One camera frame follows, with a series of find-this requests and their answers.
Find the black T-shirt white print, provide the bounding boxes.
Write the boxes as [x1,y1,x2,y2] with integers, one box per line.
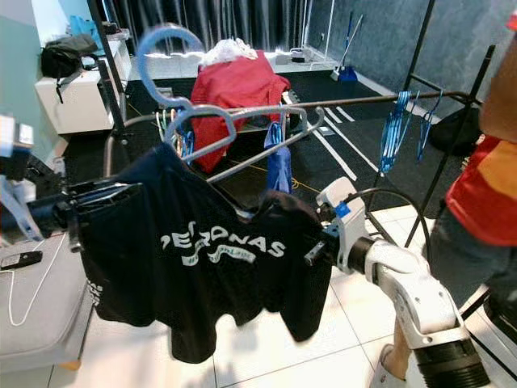
[77,144,334,365]

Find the thin coloured wire hanger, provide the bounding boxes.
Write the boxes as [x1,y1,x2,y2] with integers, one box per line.
[158,109,195,162]

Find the grey padded bench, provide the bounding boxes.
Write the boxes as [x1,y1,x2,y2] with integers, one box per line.
[0,230,98,373]

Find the grey plastic hanger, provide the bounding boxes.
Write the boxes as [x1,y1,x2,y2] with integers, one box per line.
[134,24,324,185]

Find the blue shirt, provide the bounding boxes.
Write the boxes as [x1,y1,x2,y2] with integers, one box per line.
[265,121,293,195]

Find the white plastic bag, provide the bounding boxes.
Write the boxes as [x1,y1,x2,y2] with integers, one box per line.
[202,38,259,67]

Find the blue bag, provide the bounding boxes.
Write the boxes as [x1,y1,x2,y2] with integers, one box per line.
[69,15,110,41]

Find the blue dustpan with handle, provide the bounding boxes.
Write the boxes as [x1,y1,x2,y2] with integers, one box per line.
[330,12,366,83]

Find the person in red shirt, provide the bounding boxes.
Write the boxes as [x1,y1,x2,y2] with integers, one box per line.
[368,12,517,388]

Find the red cloth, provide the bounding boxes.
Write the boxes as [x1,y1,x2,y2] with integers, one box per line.
[190,50,292,172]

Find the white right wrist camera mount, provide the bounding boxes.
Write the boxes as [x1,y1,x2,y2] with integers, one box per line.
[315,176,364,272]

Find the black backpack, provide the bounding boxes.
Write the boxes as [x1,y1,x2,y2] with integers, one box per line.
[40,34,102,82]

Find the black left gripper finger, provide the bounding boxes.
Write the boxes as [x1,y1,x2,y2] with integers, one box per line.
[74,194,138,211]
[73,181,143,198]

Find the white cabinet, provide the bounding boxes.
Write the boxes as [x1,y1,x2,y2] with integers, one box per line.
[35,40,130,136]

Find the black curtain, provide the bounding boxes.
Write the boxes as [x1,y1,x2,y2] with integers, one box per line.
[105,0,308,53]

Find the black duffel bag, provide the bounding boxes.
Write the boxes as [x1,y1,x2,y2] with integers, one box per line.
[428,105,485,158]

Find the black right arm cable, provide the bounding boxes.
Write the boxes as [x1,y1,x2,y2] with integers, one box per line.
[347,188,425,259]

